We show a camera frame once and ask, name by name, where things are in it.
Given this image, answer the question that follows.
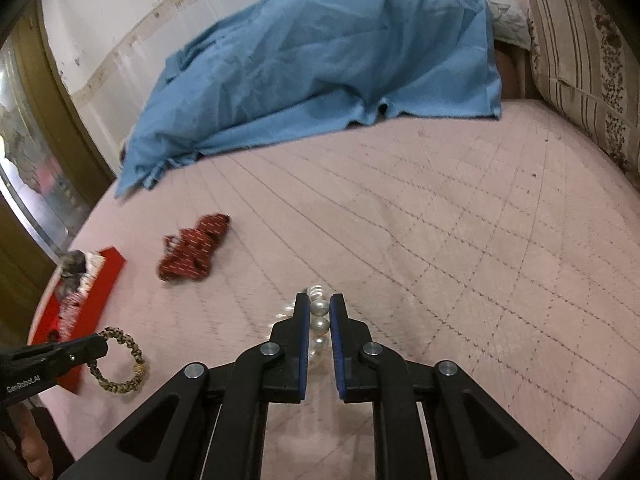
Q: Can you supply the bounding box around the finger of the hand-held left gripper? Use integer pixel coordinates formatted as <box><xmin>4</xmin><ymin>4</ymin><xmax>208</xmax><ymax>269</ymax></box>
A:
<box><xmin>10</xmin><ymin>334</ymin><xmax>109</xmax><ymax>377</ymax></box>

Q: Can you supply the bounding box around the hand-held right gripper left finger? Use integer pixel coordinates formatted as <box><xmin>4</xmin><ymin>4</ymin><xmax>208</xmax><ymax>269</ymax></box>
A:
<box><xmin>60</xmin><ymin>292</ymin><xmax>313</xmax><ymax>480</ymax></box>

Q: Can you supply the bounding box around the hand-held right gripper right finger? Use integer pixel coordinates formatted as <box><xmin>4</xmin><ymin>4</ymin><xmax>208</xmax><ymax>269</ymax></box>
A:
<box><xmin>327</xmin><ymin>292</ymin><xmax>576</xmax><ymax>480</ymax></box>

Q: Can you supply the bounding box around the white pearl bracelet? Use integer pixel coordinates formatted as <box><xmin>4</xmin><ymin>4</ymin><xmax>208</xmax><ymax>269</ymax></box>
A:
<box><xmin>272</xmin><ymin>284</ymin><xmax>333</xmax><ymax>367</ymax></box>

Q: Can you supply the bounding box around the red checked scrunchie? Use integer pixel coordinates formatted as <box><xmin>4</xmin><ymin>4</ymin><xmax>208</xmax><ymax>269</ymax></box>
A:
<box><xmin>56</xmin><ymin>284</ymin><xmax>95</xmax><ymax>342</ymax></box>

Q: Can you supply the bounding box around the braided brown cord bracelet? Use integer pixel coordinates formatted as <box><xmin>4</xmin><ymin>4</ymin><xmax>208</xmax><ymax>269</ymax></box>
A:
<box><xmin>89</xmin><ymin>327</ymin><xmax>149</xmax><ymax>395</ymax></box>

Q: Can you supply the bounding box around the white cherry print scrunchie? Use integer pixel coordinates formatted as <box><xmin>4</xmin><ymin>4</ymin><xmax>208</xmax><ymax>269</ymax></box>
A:
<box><xmin>82</xmin><ymin>254</ymin><xmax>105</xmax><ymax>288</ymax></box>

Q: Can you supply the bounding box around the red box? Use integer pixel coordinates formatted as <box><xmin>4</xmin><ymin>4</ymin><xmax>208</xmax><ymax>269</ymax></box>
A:
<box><xmin>27</xmin><ymin>246</ymin><xmax>127</xmax><ymax>394</ymax></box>

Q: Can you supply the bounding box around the dark sheer organza scrunchie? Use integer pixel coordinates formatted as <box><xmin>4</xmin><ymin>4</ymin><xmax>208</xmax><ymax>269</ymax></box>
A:
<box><xmin>60</xmin><ymin>250</ymin><xmax>87</xmax><ymax>283</ymax></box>

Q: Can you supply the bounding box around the red polka dot scrunchie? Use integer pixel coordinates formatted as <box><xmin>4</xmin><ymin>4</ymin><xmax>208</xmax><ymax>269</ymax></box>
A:
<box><xmin>157</xmin><ymin>213</ymin><xmax>232</xmax><ymax>282</ymax></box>

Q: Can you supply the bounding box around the person's left hand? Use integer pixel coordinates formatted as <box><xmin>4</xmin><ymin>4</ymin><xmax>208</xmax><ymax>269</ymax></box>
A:
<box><xmin>19</xmin><ymin>402</ymin><xmax>54</xmax><ymax>480</ymax></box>

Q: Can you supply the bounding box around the pink quilted bedspread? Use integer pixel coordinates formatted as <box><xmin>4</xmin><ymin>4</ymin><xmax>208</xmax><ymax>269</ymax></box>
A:
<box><xmin>37</xmin><ymin>0</ymin><xmax>640</xmax><ymax>480</ymax></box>

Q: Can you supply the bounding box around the blue cloth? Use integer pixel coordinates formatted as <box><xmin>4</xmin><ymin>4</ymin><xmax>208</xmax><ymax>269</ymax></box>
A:
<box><xmin>115</xmin><ymin>0</ymin><xmax>503</xmax><ymax>199</ymax></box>

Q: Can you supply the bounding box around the brown headboard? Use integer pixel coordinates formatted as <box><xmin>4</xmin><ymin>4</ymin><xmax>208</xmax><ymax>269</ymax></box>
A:
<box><xmin>487</xmin><ymin>0</ymin><xmax>566</xmax><ymax>102</ymax></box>

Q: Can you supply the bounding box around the floral light pillow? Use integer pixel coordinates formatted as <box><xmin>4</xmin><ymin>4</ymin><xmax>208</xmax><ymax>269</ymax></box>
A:
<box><xmin>462</xmin><ymin>0</ymin><xmax>532</xmax><ymax>52</ymax></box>

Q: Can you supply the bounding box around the striped beige pillow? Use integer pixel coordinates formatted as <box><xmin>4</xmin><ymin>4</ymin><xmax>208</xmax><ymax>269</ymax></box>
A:
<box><xmin>527</xmin><ymin>0</ymin><xmax>640</xmax><ymax>187</ymax></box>

